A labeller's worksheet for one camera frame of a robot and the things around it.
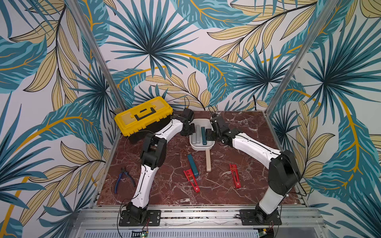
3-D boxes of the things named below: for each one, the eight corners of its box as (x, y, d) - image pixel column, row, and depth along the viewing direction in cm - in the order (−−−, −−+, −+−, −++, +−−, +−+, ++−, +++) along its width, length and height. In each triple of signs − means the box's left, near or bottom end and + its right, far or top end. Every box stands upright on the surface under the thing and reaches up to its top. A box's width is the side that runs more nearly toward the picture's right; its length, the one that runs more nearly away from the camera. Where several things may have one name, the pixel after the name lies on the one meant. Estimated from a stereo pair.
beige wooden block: (206, 171, 91) (207, 169, 88) (205, 151, 99) (205, 149, 97) (210, 171, 91) (211, 169, 88) (209, 151, 99) (209, 149, 97)
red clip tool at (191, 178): (196, 193, 83) (196, 192, 81) (184, 171, 91) (184, 170, 89) (202, 190, 84) (202, 188, 83) (190, 168, 92) (190, 167, 90)
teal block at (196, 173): (194, 177, 88) (194, 175, 86) (187, 156, 97) (187, 154, 95) (198, 176, 89) (198, 174, 87) (191, 155, 97) (191, 153, 95)
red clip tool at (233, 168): (235, 188, 85) (236, 187, 83) (229, 165, 94) (230, 163, 92) (241, 187, 85) (242, 186, 83) (234, 164, 94) (235, 162, 92)
